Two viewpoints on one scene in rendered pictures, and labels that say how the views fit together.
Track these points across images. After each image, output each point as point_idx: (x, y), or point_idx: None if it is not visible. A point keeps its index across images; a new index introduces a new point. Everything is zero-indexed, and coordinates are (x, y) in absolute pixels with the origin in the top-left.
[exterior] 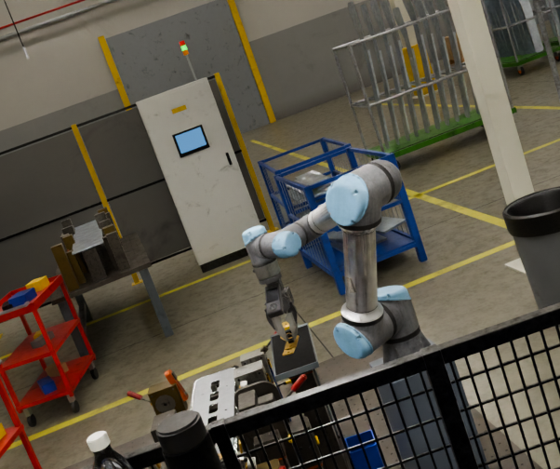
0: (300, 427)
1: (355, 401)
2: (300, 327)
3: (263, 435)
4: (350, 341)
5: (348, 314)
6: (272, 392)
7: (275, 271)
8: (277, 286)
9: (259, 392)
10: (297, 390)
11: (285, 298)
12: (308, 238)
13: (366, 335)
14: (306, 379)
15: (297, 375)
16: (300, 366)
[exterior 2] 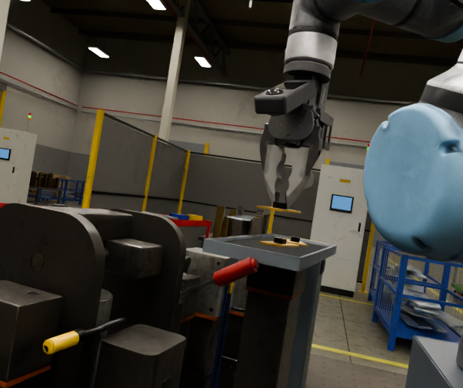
0: (138, 345)
1: None
2: (322, 245)
3: (14, 288)
4: (411, 165)
5: (453, 74)
6: (168, 250)
7: (321, 54)
8: (310, 81)
9: (145, 234)
10: (248, 315)
11: (311, 112)
12: (422, 1)
13: None
14: (273, 306)
15: (261, 288)
16: None
